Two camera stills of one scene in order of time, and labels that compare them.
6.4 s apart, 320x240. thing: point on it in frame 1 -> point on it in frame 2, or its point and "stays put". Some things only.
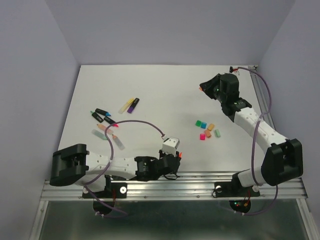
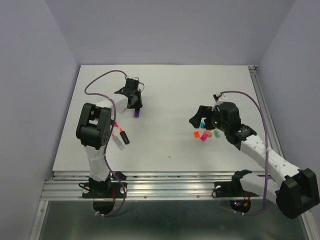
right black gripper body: [219, 96] -> [217, 122]
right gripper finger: [210, 87] -> [203, 112]
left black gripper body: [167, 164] -> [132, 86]
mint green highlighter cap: [217, 133] stays put
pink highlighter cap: [202, 136] stays put
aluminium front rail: [190, 186] stays put
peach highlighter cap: [207, 133] stays put
